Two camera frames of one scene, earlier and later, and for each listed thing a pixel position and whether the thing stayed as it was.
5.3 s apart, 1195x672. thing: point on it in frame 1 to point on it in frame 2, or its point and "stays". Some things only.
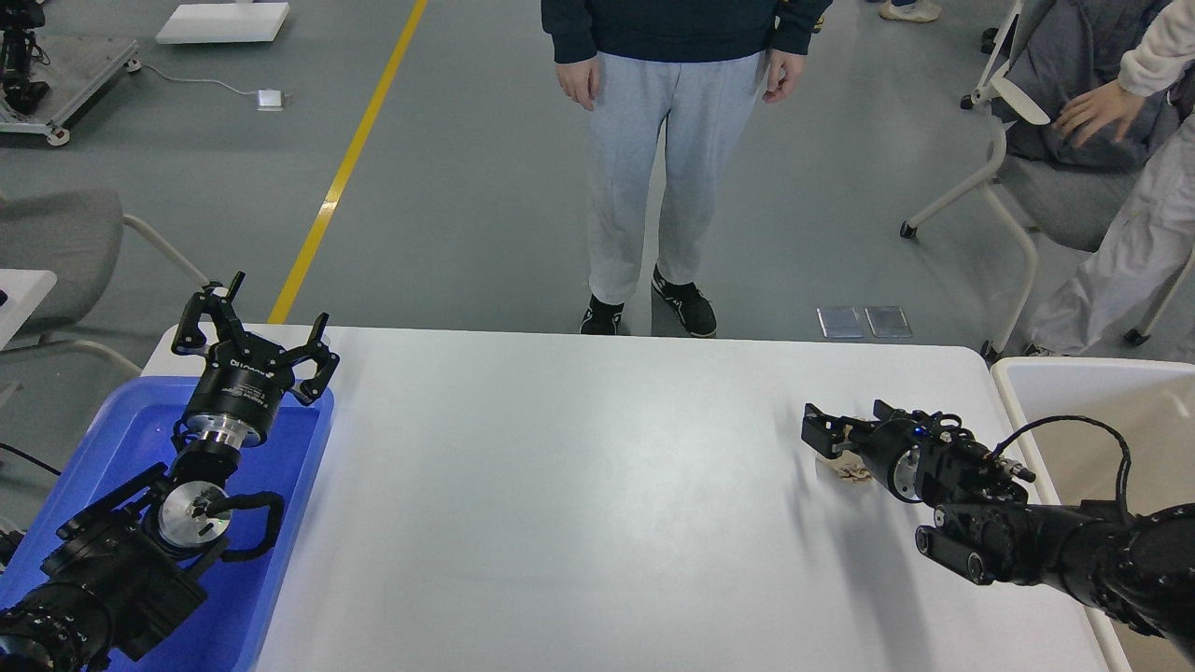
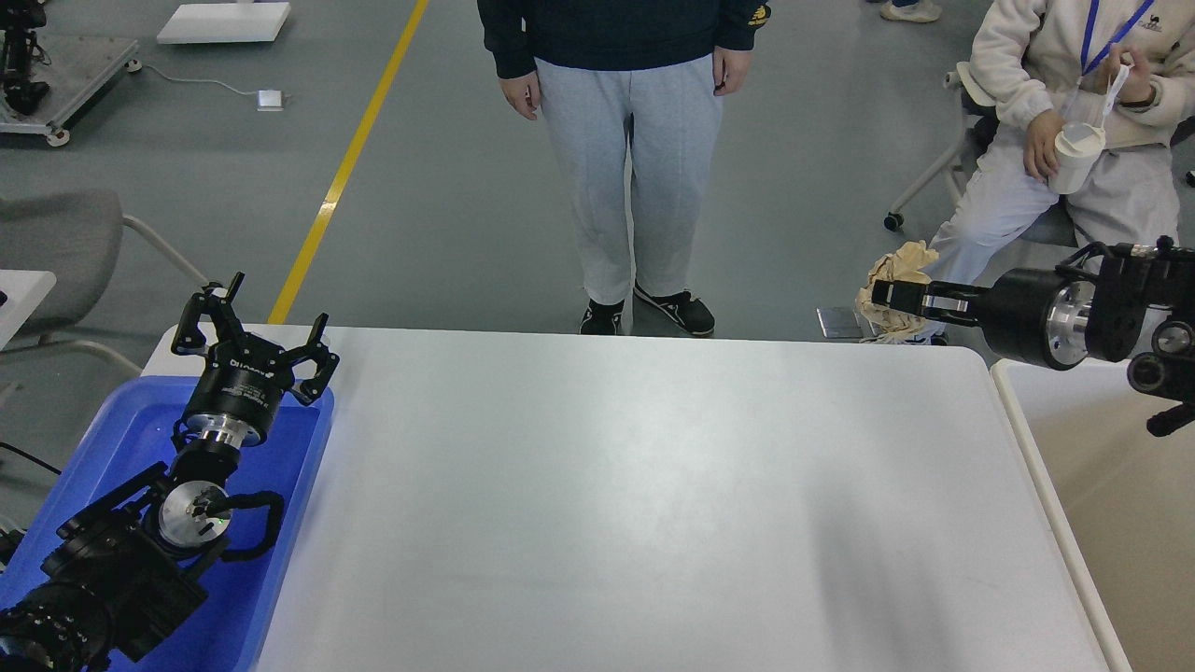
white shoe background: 909,12 stays
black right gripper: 896,450 to 1038,315
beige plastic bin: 1112,429 stays
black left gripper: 246,378 stays
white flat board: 225,22 stays
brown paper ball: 850,466 to 888,325
